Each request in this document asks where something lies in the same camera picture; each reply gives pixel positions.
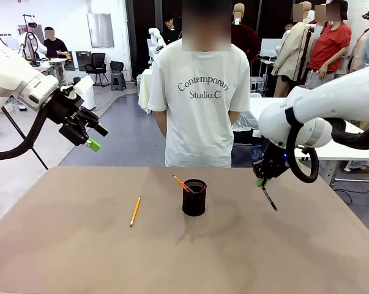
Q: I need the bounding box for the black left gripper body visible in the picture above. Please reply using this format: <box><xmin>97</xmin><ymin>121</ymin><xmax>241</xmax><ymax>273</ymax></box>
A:
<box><xmin>48</xmin><ymin>88</ymin><xmax>83</xmax><ymax>123</ymax></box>

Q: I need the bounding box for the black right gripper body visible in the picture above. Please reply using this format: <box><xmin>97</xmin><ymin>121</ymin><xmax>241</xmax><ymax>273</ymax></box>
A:
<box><xmin>252</xmin><ymin>139</ymin><xmax>291</xmax><ymax>178</ymax></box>

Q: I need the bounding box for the red and black marker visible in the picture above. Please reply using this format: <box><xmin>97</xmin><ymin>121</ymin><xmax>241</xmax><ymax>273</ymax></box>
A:
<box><xmin>261</xmin><ymin>184</ymin><xmax>279</xmax><ymax>213</ymax></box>

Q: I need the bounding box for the plain yellow pencil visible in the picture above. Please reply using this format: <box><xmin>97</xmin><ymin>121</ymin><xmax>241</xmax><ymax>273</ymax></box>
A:
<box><xmin>129</xmin><ymin>196</ymin><xmax>141</xmax><ymax>228</ymax></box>

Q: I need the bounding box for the person's left forearm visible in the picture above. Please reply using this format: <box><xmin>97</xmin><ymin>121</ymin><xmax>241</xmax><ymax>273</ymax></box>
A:
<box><xmin>229</xmin><ymin>110</ymin><xmax>242</xmax><ymax>127</ymax></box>

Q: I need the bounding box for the black mesh pen holder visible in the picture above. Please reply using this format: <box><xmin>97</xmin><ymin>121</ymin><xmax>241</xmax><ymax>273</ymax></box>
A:
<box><xmin>182</xmin><ymin>179</ymin><xmax>208</xmax><ymax>217</ymax></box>

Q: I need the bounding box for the white air purifier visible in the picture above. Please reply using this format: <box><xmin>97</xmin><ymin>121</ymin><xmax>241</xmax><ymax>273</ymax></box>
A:
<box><xmin>81</xmin><ymin>91</ymin><xmax>97</xmax><ymax>111</ymax></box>

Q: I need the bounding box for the clear plastic sheet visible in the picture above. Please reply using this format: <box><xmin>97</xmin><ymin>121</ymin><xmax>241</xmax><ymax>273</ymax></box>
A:
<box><xmin>232</xmin><ymin>113</ymin><xmax>261</xmax><ymax>132</ymax></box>

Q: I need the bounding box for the black tripod leg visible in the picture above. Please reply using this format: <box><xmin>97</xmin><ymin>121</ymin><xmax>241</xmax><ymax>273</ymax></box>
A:
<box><xmin>1</xmin><ymin>106</ymin><xmax>49</xmax><ymax>170</ymax></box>

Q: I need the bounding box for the grey plastic stool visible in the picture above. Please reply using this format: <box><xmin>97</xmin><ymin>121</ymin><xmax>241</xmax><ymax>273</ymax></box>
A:
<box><xmin>110</xmin><ymin>60</ymin><xmax>127</xmax><ymax>91</ymax></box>

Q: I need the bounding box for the black office chair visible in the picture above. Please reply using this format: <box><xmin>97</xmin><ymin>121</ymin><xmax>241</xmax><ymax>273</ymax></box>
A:
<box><xmin>84</xmin><ymin>52</ymin><xmax>110</xmax><ymax>87</ymax></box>

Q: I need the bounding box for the table with white cloth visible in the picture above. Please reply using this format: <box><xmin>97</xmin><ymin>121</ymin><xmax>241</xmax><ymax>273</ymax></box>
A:
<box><xmin>138</xmin><ymin>69</ymin><xmax>155</xmax><ymax>115</ymax></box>

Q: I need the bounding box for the striped yellow pencil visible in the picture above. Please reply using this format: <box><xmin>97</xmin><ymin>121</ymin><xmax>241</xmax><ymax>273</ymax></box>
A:
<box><xmin>172</xmin><ymin>175</ymin><xmax>192</xmax><ymax>192</ymax></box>

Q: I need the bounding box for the white rounded table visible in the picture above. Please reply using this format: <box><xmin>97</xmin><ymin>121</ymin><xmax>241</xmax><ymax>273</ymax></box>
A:
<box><xmin>250</xmin><ymin>97</ymin><xmax>369</xmax><ymax>186</ymax></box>

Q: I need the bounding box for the person in white T-shirt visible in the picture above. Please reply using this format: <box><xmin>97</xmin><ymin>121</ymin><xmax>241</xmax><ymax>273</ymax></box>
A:
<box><xmin>147</xmin><ymin>0</ymin><xmax>252</xmax><ymax>168</ymax></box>

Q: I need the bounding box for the mannequin in beige coat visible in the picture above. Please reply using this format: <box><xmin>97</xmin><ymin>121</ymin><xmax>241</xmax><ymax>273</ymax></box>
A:
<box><xmin>271</xmin><ymin>1</ymin><xmax>314</xmax><ymax>96</ymax></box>

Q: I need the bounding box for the standing person in black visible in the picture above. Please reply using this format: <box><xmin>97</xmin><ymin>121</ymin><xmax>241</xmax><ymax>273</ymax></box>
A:
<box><xmin>163</xmin><ymin>15</ymin><xmax>182</xmax><ymax>47</ymax></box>

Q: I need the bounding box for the mannequin in maroon top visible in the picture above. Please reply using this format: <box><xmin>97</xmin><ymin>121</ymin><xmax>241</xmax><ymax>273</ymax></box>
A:
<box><xmin>231</xmin><ymin>2</ymin><xmax>262</xmax><ymax>61</ymax></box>

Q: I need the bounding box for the person in red shirt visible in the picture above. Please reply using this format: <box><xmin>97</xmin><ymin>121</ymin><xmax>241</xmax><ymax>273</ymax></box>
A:
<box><xmin>306</xmin><ymin>0</ymin><xmax>353</xmax><ymax>81</ymax></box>

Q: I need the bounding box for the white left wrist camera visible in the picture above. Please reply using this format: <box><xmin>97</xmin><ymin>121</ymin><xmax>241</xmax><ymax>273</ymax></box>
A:
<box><xmin>60</xmin><ymin>75</ymin><xmax>95</xmax><ymax>100</ymax></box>

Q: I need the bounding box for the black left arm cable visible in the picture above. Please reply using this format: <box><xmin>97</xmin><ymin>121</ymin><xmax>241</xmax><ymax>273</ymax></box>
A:
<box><xmin>0</xmin><ymin>100</ymin><xmax>51</xmax><ymax>161</ymax></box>

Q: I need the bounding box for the white robot with black cables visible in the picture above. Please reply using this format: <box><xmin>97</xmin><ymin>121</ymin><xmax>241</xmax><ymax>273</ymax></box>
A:
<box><xmin>18</xmin><ymin>13</ymin><xmax>48</xmax><ymax>67</ymax></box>

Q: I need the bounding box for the metal wall panel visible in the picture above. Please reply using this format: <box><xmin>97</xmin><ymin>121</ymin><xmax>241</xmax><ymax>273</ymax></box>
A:
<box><xmin>86</xmin><ymin>12</ymin><xmax>115</xmax><ymax>48</ymax></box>

